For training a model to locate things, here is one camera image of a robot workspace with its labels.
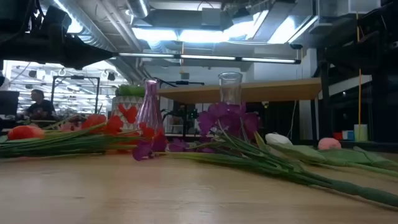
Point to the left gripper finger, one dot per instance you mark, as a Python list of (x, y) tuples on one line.
[(91, 57)]

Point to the red artificial flower bunch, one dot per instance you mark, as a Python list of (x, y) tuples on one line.
[(113, 124)]

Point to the pink artificial flower bunch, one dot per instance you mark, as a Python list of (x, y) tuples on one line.
[(66, 126)]

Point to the purple ribbed glass vase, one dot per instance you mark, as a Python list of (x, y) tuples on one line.
[(150, 109)]

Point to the orange artificial tulip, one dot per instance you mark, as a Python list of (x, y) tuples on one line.
[(25, 132)]

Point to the pink artificial tulip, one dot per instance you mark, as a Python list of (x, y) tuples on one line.
[(329, 143)]

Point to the white artificial tulip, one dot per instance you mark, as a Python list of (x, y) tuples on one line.
[(276, 138)]

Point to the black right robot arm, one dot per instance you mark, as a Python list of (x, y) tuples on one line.
[(388, 18)]

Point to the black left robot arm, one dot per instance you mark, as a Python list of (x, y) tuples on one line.
[(12, 46)]

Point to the wooden shelf with black legs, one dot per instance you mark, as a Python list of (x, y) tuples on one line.
[(280, 90)]

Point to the succulent in patterned white pot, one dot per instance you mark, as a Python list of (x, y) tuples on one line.
[(124, 101)]

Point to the person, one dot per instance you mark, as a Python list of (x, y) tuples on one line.
[(40, 107)]

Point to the black monitor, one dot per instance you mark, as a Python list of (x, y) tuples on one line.
[(8, 102)]

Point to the pale green cup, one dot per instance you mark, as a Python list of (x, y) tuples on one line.
[(360, 133)]

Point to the blue and white box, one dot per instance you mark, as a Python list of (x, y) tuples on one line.
[(348, 135)]

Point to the red box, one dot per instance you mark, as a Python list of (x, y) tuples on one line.
[(338, 136)]

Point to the long ceiling light bar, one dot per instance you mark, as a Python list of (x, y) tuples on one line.
[(202, 57)]

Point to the clear glass vase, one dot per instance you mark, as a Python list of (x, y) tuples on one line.
[(230, 90)]

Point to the purple artificial flower bunch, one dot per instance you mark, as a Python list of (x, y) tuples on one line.
[(224, 119)]

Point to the black background rig frame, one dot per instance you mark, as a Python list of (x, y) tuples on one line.
[(76, 77)]

